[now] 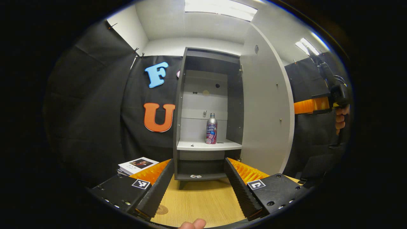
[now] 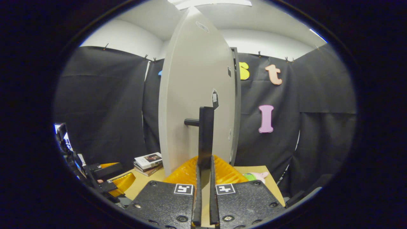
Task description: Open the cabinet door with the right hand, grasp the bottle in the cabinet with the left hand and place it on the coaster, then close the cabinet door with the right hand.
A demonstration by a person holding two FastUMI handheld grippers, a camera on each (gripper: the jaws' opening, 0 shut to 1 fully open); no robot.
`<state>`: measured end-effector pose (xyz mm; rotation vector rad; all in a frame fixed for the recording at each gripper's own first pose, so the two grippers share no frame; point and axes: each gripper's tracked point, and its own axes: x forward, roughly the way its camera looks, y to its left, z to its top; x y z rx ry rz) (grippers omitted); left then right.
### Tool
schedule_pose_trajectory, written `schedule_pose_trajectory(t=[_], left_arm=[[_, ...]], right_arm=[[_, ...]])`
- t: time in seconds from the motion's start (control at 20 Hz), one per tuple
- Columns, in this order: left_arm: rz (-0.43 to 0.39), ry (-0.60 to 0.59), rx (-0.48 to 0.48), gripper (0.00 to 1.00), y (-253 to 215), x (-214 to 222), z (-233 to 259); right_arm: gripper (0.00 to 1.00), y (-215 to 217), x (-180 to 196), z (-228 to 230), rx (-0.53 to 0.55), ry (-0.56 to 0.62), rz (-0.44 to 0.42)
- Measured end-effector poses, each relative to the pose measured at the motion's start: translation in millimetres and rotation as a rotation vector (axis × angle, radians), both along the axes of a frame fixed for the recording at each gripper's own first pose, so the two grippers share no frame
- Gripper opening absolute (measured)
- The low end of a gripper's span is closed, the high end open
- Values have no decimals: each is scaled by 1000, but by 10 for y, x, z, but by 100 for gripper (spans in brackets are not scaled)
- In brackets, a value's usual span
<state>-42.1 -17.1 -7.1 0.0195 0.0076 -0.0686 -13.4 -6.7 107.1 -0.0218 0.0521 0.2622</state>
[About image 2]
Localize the green and pink plush toy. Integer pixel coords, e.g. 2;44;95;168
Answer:
243;172;269;184

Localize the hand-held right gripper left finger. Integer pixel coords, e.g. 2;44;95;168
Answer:
126;155;203;229

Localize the grey cabinet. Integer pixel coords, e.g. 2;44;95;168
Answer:
231;47;241;166

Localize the long ceiling light panel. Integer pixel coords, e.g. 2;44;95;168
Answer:
168;0;252;10

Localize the black backdrop cloth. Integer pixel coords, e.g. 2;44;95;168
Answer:
53;44;356;207

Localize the grey cabinet door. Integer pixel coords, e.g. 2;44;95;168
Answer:
158;7;237;177

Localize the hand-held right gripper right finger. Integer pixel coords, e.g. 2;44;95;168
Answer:
208;155;286;229

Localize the white book with photo cover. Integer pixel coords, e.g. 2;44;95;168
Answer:
134;152;163;170

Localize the black cabinet door handle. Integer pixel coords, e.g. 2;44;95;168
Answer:
184;107;215;189

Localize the brown book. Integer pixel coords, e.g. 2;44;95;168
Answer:
136;165;164;177

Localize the dark-edged book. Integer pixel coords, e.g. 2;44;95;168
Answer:
134;162;163;174

